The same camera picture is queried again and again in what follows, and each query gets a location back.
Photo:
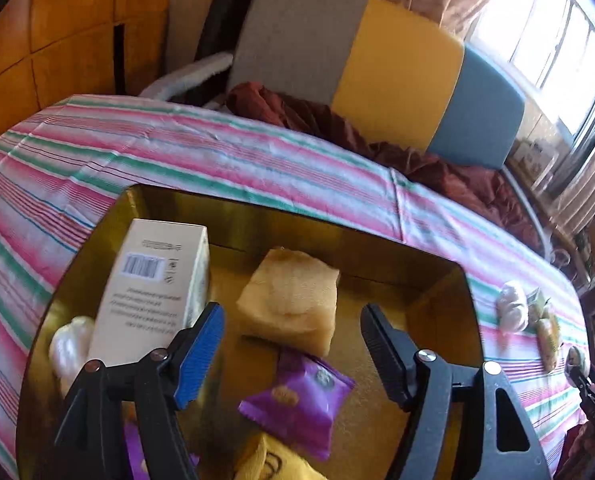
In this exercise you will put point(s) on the striped bed sheet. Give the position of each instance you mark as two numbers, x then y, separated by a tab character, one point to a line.
127	160

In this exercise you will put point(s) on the cream carton with barcode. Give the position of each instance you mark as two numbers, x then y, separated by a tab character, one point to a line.
142	300

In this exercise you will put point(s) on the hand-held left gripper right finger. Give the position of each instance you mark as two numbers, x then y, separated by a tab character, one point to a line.
382	355

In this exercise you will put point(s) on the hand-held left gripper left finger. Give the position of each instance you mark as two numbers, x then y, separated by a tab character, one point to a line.
200	360

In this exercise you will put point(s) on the green snack packet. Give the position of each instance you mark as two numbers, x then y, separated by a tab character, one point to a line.
540	302

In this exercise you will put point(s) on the yellow sponge cake packet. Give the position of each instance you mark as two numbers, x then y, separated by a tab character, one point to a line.
547	342

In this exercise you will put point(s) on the white garlic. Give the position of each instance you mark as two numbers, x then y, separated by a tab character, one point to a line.
70	345

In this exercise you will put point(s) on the window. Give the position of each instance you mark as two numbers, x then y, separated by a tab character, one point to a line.
542	45

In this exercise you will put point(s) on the purple snack packet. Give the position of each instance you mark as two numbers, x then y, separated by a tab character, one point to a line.
135	452
297	400

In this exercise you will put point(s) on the dark red blanket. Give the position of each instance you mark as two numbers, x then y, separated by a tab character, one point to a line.
427	170

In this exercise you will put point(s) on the yellow snack packet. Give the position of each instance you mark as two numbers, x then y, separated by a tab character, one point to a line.
277	462

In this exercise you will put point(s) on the orange wooden wardrobe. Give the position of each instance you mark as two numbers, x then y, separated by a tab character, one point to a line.
52	35

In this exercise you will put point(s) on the dark upright panel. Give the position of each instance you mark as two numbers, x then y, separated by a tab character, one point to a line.
227	10

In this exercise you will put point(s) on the yellow sponge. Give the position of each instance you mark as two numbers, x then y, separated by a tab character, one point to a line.
287	300

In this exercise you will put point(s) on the red cloth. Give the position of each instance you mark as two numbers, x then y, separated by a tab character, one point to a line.
577	447

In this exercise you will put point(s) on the grey yellow blue headboard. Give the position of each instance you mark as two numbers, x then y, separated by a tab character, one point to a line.
397	60

